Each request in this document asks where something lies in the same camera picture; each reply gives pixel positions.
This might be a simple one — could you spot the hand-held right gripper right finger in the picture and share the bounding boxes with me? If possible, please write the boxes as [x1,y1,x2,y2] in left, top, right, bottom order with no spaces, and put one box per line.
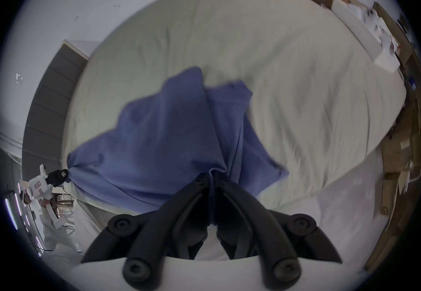
[213,177,343,289]

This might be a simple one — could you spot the pile of brown cartons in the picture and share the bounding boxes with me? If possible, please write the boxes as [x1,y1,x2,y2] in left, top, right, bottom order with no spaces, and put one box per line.
[363,92,421,272]

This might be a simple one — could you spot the grey padded headboard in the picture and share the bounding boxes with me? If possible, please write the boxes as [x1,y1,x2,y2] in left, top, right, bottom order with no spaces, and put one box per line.
[22,40,90,168]

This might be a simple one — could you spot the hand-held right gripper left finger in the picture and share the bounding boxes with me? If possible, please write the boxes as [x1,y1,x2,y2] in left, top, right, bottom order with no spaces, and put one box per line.
[80,172,215,289]

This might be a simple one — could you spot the bed with beige sheet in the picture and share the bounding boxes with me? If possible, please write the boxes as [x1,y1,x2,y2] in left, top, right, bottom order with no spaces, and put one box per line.
[61,0,407,218]

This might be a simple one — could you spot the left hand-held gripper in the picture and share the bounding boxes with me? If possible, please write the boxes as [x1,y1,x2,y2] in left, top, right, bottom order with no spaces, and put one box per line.
[19,165,70,230]

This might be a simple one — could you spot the blue shirt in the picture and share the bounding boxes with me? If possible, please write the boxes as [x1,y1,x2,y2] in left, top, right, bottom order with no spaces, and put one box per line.
[67,66,290,214]

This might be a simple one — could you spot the long white box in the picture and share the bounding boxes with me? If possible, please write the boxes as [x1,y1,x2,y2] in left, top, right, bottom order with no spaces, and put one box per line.
[330,0,401,73]

